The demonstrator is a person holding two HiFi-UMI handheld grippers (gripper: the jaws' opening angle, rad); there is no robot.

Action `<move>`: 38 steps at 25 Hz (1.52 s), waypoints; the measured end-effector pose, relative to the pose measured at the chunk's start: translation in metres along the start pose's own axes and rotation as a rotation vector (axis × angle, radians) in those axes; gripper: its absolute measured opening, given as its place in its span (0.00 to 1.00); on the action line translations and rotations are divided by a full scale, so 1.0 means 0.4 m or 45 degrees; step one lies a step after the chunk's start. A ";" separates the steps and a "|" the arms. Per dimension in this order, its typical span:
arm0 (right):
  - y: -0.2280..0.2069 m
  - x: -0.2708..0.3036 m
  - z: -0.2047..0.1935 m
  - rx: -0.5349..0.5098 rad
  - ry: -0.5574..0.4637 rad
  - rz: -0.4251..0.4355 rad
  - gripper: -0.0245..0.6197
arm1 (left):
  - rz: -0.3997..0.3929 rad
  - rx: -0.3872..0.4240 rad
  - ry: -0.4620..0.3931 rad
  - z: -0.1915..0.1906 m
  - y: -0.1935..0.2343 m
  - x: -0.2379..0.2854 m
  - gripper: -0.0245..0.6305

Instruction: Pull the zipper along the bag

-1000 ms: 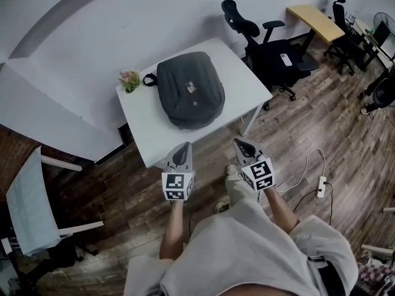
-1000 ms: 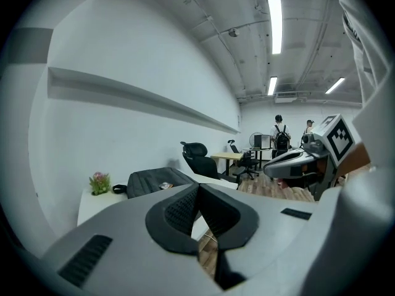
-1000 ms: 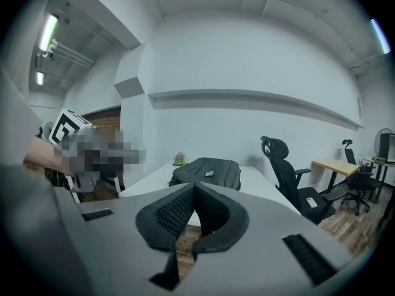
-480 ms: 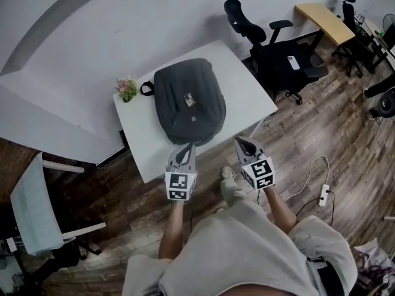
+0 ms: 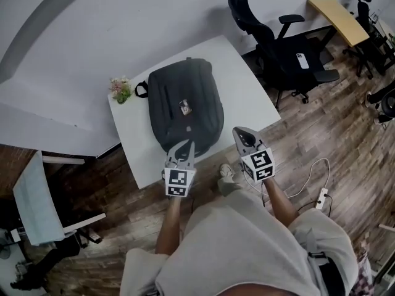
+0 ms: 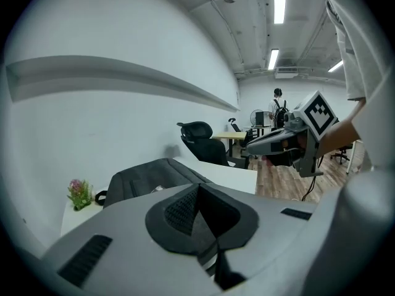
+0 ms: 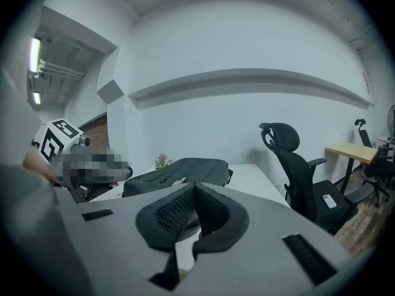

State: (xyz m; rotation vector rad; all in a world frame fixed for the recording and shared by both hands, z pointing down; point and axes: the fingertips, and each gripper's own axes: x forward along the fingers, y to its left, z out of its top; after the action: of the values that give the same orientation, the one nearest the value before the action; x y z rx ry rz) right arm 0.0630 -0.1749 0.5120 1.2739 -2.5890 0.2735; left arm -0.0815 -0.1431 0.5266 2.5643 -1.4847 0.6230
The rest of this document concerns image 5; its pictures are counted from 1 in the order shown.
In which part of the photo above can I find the person's right shoe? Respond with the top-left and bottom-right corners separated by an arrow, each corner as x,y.
218,163 -> 236,179

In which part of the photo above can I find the dark grey backpack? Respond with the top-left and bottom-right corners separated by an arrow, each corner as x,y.
135,57 -> 225,158

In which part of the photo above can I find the white table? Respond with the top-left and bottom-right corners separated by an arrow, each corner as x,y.
107,35 -> 282,190

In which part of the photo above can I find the black office chair with armrests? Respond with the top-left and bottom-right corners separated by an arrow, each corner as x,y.
227,0 -> 340,104

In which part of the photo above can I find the white smartphone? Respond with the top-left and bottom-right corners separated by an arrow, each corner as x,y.
296,52 -> 310,70

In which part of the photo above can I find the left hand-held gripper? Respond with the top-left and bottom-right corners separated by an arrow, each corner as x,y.
162,139 -> 198,199

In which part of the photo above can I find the black power cable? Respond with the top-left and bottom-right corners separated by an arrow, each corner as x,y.
260,182 -> 335,219

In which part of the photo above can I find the person's grey trouser leg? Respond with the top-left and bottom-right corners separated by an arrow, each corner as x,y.
217,176 -> 245,197

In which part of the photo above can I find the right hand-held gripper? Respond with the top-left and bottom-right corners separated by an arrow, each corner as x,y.
232,126 -> 277,183

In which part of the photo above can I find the grey black harness strap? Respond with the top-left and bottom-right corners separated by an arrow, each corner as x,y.
308,251 -> 347,296

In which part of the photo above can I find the small pale tag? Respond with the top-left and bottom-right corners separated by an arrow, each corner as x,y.
178,99 -> 193,116

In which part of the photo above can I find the white power strip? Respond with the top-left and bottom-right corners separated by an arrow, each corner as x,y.
315,188 -> 329,210

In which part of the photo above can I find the person's beige shirt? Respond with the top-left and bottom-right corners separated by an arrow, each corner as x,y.
120,189 -> 360,296

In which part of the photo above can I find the small potted flower plant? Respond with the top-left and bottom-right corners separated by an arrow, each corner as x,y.
109,75 -> 135,105

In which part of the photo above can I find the white cable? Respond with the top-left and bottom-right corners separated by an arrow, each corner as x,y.
243,157 -> 331,197

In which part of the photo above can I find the black high-back office chair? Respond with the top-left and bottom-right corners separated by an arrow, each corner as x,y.
342,0 -> 390,80

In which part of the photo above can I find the person's right forearm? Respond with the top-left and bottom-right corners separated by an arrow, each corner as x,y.
262,177 -> 300,228

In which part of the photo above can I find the person's left forearm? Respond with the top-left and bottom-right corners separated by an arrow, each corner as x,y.
154,195 -> 183,255

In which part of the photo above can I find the yellow wooden desk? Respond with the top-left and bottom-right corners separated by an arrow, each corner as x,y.
307,0 -> 370,47

